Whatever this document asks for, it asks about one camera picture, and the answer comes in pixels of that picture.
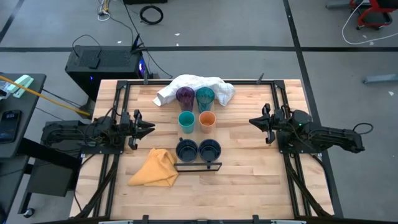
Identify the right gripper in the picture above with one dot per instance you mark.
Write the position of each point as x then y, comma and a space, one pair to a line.
276, 123

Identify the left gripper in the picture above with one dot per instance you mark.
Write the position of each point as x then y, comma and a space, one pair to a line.
133, 130

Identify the teal opaque plastic cup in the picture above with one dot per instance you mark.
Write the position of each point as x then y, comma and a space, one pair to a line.
186, 121

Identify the dark blue enamel mug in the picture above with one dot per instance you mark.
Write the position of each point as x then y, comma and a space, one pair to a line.
210, 151
186, 151

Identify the purple translucent tumbler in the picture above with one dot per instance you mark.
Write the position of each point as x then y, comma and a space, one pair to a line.
185, 96

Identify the peach plastic cup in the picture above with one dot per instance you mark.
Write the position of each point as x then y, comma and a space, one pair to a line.
207, 120

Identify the teal translucent tumbler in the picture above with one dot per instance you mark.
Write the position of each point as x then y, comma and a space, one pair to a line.
205, 97

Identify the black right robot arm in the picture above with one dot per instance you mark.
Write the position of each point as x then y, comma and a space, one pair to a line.
329, 137

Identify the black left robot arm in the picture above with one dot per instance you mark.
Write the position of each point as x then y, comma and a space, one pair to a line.
68, 132

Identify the yellow waffle cloth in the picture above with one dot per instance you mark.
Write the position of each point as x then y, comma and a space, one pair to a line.
157, 171

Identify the black metal rack bar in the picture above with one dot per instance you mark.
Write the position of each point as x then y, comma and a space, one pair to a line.
192, 170

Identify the white checked cloth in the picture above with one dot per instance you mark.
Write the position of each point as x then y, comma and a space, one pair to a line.
192, 82

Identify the black computer tower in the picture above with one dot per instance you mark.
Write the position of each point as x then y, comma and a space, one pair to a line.
109, 67

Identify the black wifi antenna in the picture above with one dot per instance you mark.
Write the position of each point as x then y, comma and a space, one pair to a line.
136, 45

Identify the black desk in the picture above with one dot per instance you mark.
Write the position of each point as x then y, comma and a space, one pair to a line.
31, 109

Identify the green stapler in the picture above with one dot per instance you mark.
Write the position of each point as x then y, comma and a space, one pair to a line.
20, 84

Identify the black smartphone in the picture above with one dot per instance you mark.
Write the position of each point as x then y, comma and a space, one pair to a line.
9, 126

